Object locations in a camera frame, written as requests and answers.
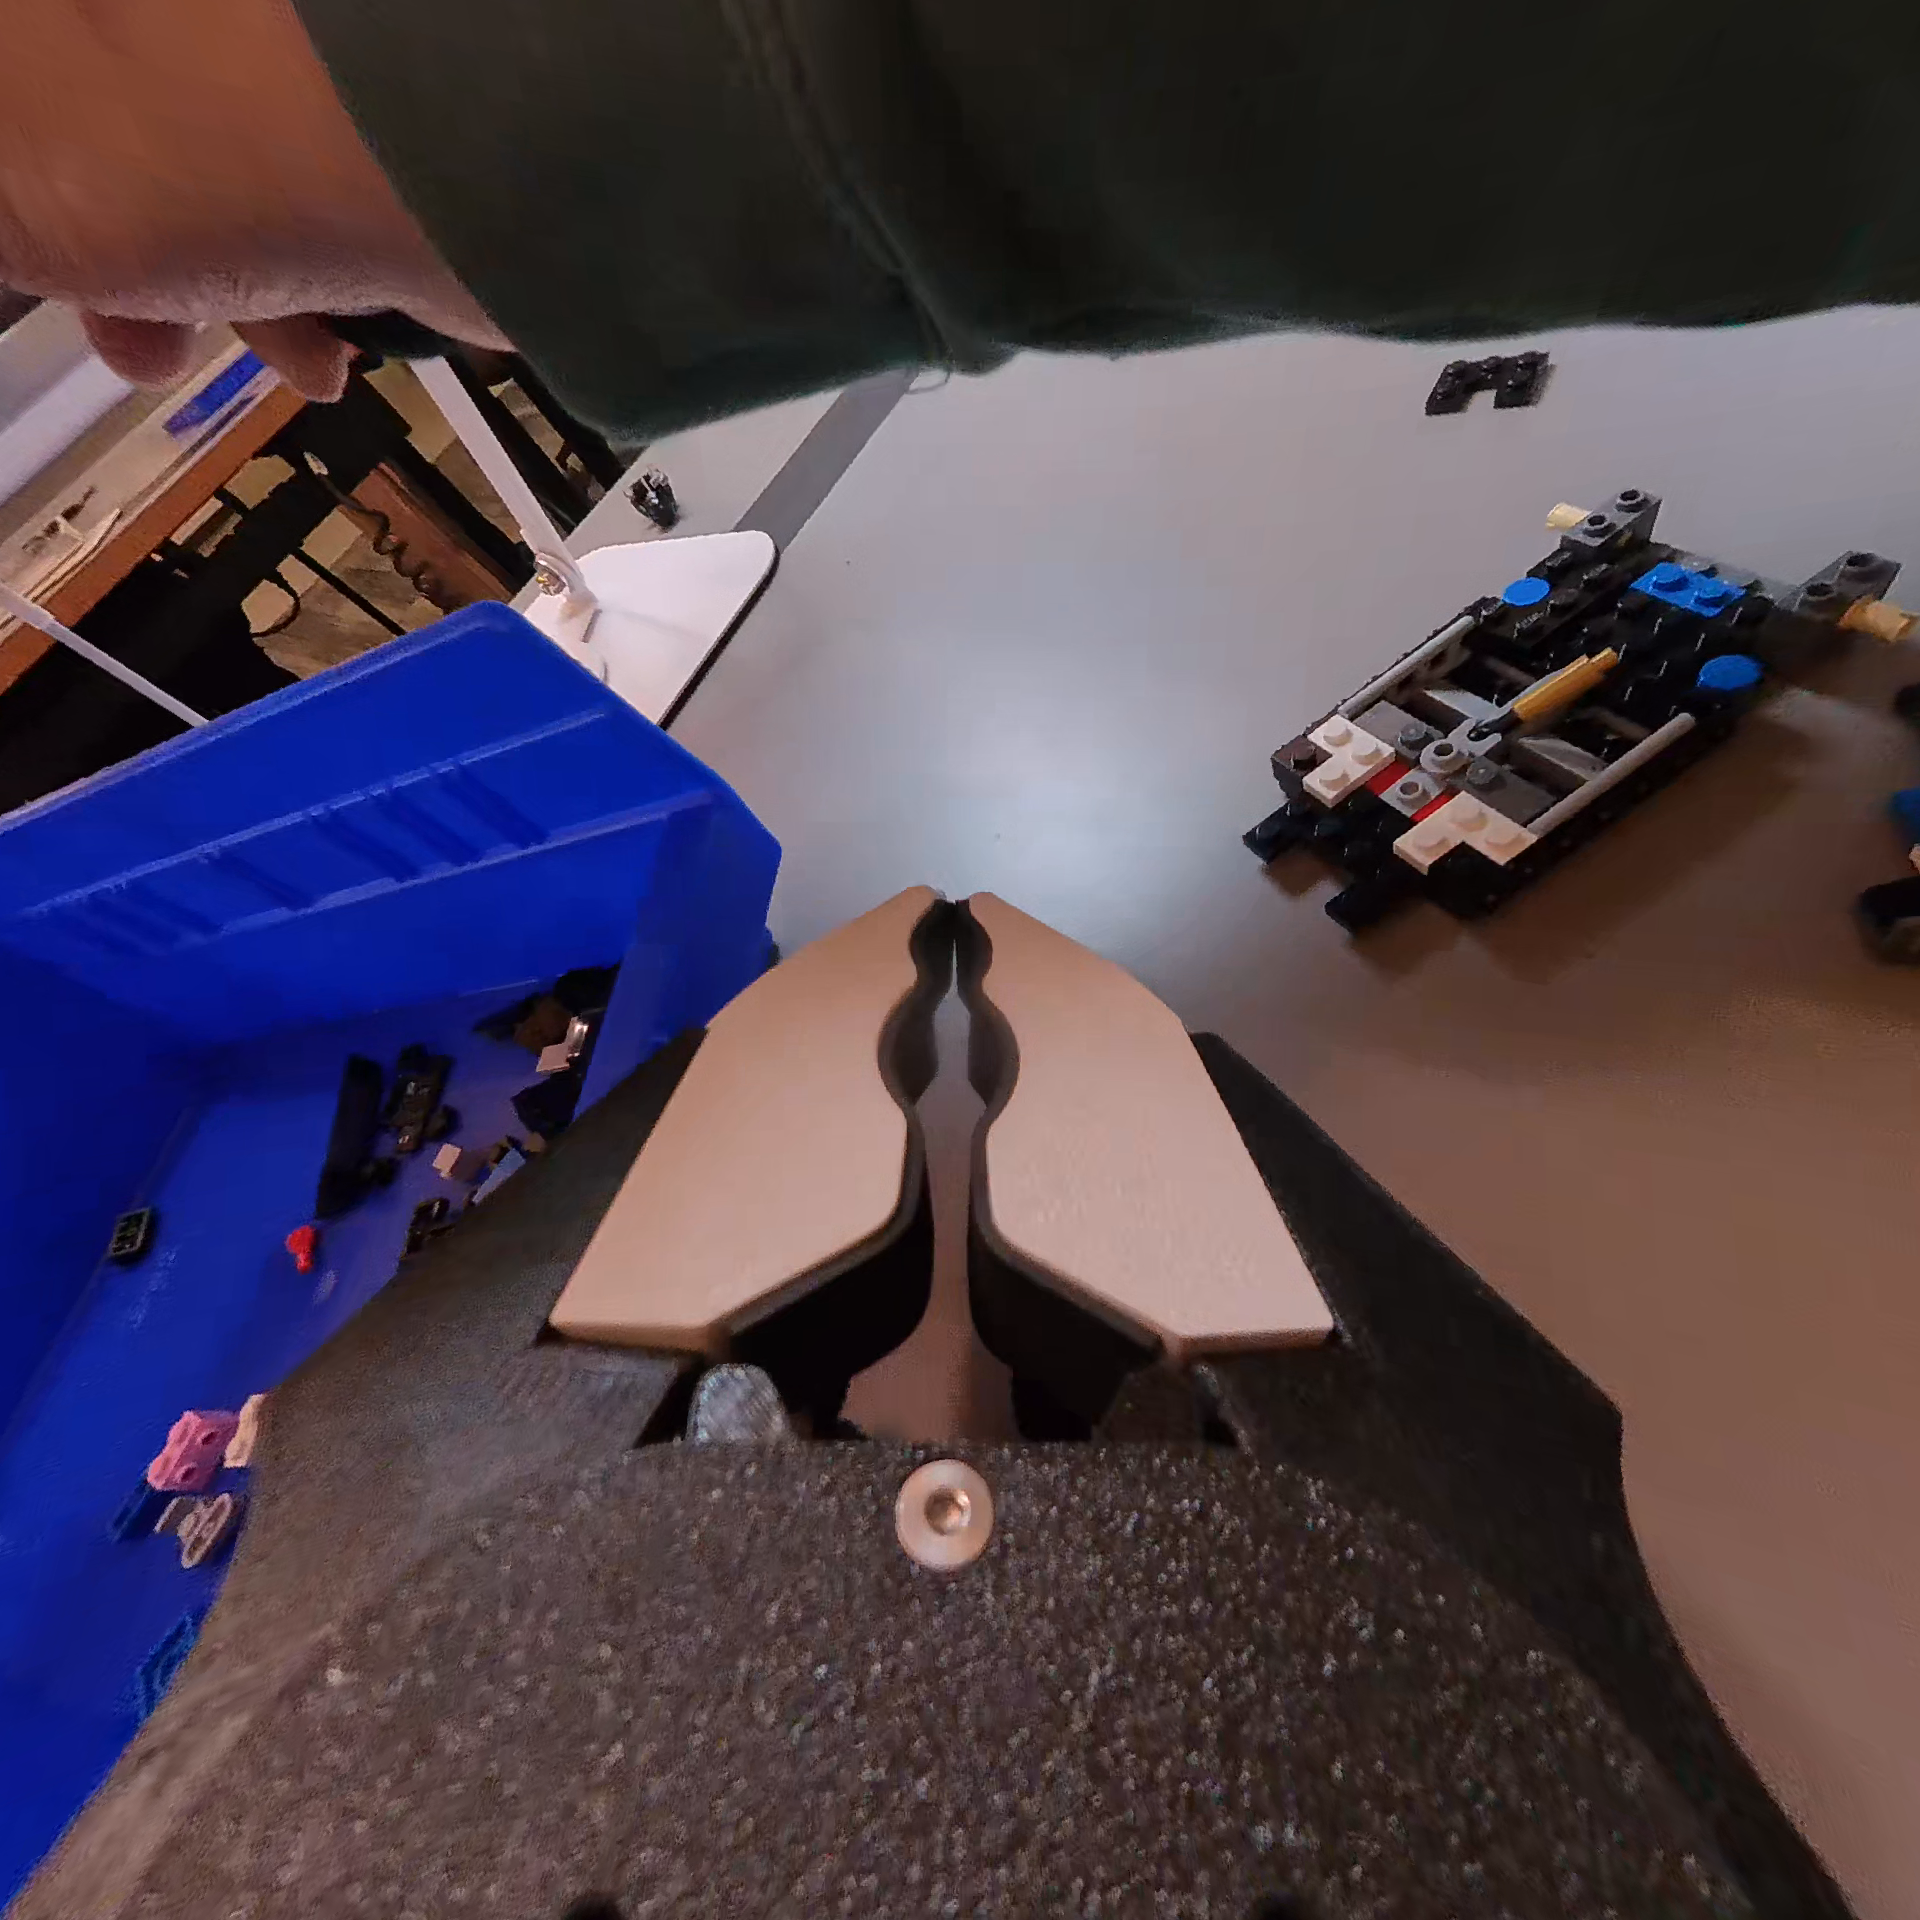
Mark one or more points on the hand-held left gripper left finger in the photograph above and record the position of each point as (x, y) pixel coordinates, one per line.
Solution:
(751, 1188)

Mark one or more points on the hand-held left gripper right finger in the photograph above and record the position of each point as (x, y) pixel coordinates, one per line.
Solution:
(1156, 1188)

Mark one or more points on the lego pieces pile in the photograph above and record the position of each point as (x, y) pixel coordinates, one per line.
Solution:
(390, 1111)

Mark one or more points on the blue plastic bin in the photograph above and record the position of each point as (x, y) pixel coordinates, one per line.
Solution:
(300, 840)

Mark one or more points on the lego car model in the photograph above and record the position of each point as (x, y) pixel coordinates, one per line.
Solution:
(1533, 721)

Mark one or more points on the black blue lego subassembly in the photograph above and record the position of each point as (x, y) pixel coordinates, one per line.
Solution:
(1897, 904)

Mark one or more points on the small black lego bracket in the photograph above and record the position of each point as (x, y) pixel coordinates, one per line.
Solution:
(1494, 384)

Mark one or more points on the lego instruction booklet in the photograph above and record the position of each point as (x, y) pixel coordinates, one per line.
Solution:
(75, 435)

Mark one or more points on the white book stand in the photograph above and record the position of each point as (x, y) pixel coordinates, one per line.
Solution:
(678, 604)

